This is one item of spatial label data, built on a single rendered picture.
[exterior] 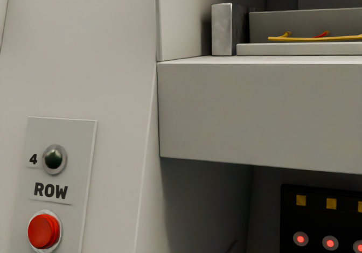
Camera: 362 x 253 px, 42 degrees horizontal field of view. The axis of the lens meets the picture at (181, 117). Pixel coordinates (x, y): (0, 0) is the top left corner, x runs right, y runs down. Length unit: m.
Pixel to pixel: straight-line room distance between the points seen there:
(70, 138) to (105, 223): 0.04
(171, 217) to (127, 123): 0.06
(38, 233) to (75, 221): 0.02
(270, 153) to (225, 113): 0.03
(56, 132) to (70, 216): 0.04
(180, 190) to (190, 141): 0.04
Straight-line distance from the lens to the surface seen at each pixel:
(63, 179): 0.23
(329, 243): 0.36
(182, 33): 0.24
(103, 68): 0.23
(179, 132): 0.22
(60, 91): 0.24
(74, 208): 0.23
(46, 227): 0.23
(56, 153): 0.23
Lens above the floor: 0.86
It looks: 7 degrees up
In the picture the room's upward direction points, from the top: 6 degrees clockwise
